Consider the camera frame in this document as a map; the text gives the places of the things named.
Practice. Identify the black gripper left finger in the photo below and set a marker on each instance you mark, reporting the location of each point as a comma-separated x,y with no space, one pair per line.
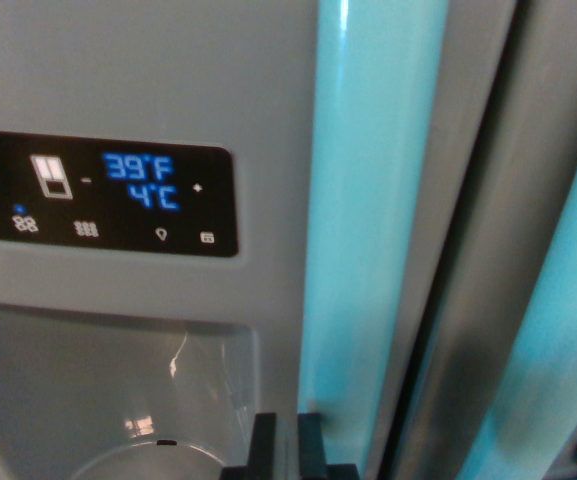
264,445

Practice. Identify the grey toy refrigerator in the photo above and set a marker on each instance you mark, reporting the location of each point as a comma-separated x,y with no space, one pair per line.
143,75

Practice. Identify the grey fridge door with stickers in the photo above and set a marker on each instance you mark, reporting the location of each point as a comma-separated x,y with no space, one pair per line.
508,200

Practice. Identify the black control panel sticker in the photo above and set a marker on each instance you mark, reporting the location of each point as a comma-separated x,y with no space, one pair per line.
118,220

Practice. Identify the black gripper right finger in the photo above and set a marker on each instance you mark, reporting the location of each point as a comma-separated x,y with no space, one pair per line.
310,445

